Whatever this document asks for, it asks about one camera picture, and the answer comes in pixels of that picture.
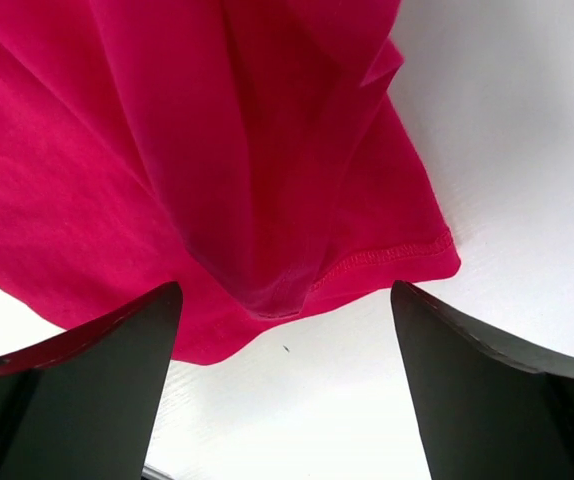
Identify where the red t shirt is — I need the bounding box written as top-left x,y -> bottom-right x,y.
0,1 -> 461,365

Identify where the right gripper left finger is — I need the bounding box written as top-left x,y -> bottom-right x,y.
0,282 -> 182,479

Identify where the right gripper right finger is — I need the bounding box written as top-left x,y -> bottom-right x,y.
391,281 -> 574,479

